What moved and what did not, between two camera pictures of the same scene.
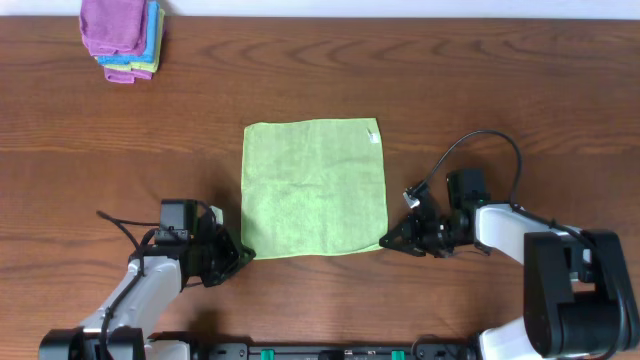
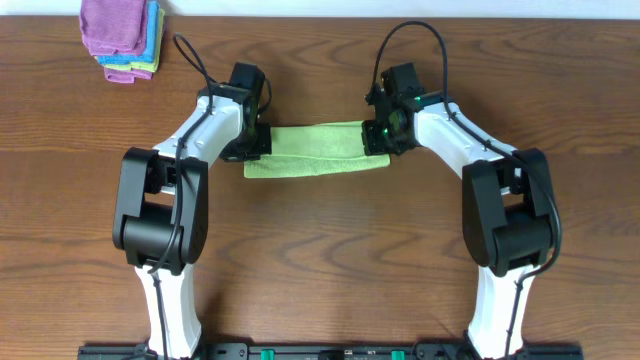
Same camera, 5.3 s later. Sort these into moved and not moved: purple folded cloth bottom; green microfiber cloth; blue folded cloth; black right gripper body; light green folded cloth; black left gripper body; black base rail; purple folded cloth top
Moved: green microfiber cloth; black right gripper body; black left gripper body
Not moved: purple folded cloth top; purple folded cloth bottom; blue folded cloth; black base rail; light green folded cloth
